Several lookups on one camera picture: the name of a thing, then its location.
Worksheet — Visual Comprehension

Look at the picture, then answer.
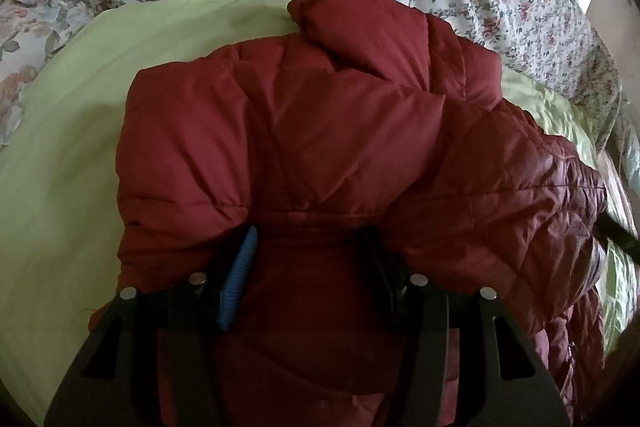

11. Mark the green bed sheet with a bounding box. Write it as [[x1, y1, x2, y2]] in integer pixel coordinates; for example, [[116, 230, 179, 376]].
[[0, 0, 638, 413]]

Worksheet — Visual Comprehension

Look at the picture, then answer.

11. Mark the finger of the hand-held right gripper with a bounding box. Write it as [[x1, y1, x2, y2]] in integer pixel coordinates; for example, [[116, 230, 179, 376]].
[[594, 211, 640, 265]]

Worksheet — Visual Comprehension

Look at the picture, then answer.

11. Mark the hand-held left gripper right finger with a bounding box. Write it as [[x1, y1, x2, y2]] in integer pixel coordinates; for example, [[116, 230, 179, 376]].
[[360, 227, 571, 427]]

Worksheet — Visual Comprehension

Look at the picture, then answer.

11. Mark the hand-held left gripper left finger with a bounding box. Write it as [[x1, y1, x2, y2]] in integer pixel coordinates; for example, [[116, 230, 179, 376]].
[[44, 226, 258, 427]]

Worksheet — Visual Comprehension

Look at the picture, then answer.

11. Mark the crumpled floral cloth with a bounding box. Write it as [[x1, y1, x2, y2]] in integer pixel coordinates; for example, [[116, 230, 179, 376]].
[[0, 2, 91, 118]]

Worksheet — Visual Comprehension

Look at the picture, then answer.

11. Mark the red puffer jacket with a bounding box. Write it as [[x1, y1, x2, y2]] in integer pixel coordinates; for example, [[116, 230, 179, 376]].
[[89, 0, 608, 427]]

